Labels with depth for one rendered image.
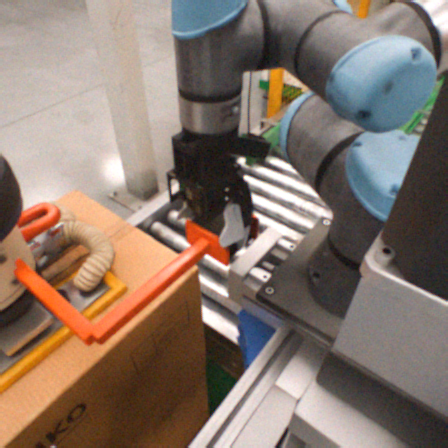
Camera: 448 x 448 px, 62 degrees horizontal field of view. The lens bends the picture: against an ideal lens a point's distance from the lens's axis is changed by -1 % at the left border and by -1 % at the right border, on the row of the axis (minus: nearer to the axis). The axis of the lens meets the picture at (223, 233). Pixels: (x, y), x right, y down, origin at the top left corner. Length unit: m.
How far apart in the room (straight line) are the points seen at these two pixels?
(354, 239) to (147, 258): 0.42
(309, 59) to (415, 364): 0.27
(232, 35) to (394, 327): 0.31
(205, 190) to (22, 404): 0.41
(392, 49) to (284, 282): 0.38
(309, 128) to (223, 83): 0.17
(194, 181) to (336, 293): 0.25
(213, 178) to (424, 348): 0.35
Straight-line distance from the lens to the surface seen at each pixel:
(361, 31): 0.37
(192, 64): 0.42
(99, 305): 0.69
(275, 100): 2.10
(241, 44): 0.42
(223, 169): 0.51
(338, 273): 0.54
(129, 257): 0.77
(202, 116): 0.44
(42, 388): 0.67
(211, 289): 1.20
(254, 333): 0.70
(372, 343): 0.22
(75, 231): 0.73
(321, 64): 0.37
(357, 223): 0.48
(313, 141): 0.54
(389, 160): 0.47
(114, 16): 1.92
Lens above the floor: 1.51
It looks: 45 degrees down
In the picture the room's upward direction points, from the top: straight up
